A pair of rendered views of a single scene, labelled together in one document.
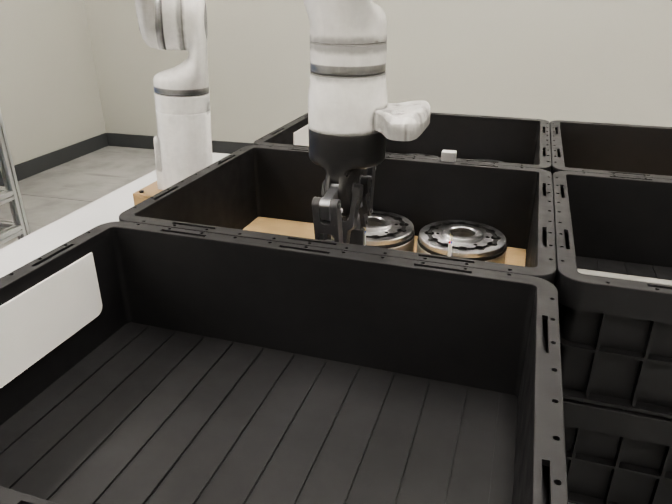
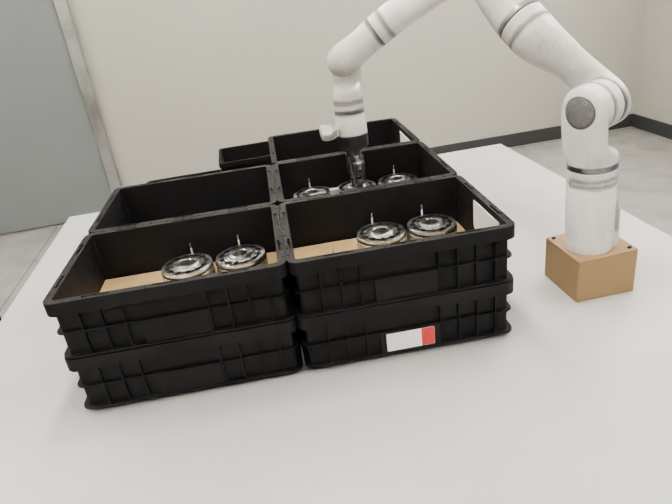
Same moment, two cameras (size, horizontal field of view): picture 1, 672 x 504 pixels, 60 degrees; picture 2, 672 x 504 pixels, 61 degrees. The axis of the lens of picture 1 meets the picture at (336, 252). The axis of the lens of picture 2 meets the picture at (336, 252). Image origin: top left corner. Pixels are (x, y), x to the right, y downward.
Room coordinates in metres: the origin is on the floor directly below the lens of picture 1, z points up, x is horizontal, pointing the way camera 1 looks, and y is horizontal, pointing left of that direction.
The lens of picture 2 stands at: (1.77, -0.61, 1.35)
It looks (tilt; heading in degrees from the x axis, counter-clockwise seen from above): 26 degrees down; 157
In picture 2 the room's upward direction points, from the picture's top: 7 degrees counter-clockwise
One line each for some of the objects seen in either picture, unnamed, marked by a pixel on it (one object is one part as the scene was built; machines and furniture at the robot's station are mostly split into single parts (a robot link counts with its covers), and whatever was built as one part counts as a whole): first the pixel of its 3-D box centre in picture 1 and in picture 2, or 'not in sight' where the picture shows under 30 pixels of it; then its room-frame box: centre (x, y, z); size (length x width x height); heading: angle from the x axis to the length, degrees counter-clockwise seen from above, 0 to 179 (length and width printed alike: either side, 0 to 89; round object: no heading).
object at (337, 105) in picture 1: (366, 95); (342, 121); (0.55, -0.03, 1.04); 0.11 x 0.09 x 0.06; 71
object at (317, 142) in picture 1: (346, 166); (353, 149); (0.56, -0.01, 0.97); 0.08 x 0.08 x 0.09
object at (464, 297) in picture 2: not in sight; (391, 289); (0.88, -0.11, 0.76); 0.40 x 0.30 x 0.12; 72
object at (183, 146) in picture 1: (185, 140); (590, 206); (1.02, 0.27, 0.88); 0.09 x 0.09 x 0.17; 78
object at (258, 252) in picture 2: not in sight; (240, 255); (0.72, -0.37, 0.86); 0.10 x 0.10 x 0.01
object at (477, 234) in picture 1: (462, 233); not in sight; (0.63, -0.15, 0.86); 0.05 x 0.05 x 0.01
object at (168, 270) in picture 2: not in sight; (187, 265); (0.69, -0.47, 0.86); 0.10 x 0.10 x 0.01
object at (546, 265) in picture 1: (356, 201); (357, 173); (0.59, -0.02, 0.92); 0.40 x 0.30 x 0.02; 72
